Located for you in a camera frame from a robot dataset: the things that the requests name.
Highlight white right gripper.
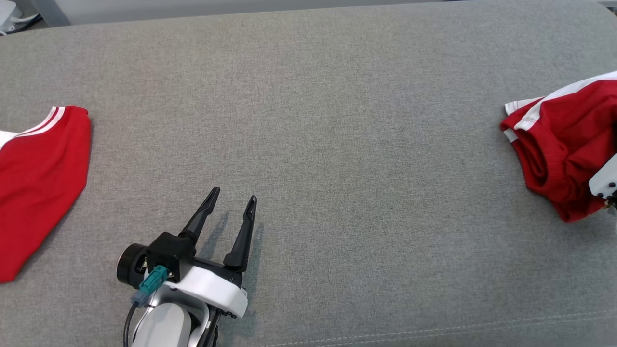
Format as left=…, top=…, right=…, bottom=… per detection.
left=588, top=153, right=617, bottom=218

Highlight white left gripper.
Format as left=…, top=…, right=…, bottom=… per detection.
left=161, top=187, right=258, bottom=320

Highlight red shorts with white stripes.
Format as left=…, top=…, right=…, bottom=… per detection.
left=499, top=71, right=617, bottom=223

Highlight red jersey with number 23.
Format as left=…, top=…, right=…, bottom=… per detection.
left=0, top=105, right=92, bottom=284

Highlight wide white partition panel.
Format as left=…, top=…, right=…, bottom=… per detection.
left=53, top=0, right=598, bottom=25

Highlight white power strip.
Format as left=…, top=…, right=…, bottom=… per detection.
left=0, top=0, right=23, bottom=35

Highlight teal left camera connector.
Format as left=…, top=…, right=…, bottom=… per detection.
left=131, top=265, right=169, bottom=308

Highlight thin black left gripper cable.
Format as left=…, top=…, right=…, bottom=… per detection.
left=200, top=311, right=223, bottom=347

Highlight black left camera cable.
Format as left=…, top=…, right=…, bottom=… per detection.
left=122, top=301, right=141, bottom=347

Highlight grey partition post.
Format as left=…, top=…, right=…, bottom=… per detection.
left=30, top=0, right=72, bottom=27

